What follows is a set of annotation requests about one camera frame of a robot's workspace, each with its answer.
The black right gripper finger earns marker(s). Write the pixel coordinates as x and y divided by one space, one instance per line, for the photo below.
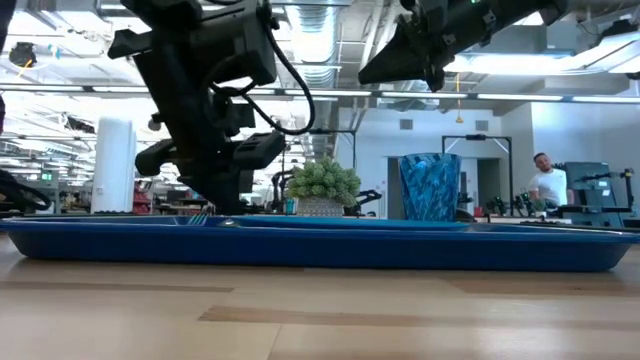
400 60

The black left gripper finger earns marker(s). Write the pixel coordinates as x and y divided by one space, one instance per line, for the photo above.
206 197
229 200

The blue translucent patterned cup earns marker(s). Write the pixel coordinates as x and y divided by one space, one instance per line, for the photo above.
430 190

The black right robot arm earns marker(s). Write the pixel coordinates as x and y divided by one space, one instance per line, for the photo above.
530 10

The blue plastic tray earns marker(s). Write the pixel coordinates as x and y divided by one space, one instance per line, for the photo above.
320 250

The white round pillar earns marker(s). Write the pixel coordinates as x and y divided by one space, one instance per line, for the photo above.
114 165

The artificial green plant in pot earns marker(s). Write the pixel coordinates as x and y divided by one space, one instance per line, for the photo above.
322 182

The green exit sign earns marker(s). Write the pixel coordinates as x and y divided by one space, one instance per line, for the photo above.
46 176

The black background robot arms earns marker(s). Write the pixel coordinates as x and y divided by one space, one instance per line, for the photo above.
520 204

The person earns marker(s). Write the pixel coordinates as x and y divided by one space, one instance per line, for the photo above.
550 185

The grey stacked equipment cases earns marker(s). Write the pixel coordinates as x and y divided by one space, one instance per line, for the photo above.
595 185

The silver ventilation duct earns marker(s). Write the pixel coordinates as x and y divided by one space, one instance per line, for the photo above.
317 40

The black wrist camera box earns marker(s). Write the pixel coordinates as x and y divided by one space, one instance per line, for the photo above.
240 50

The black stand frame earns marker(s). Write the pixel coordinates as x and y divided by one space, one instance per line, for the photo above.
475 137

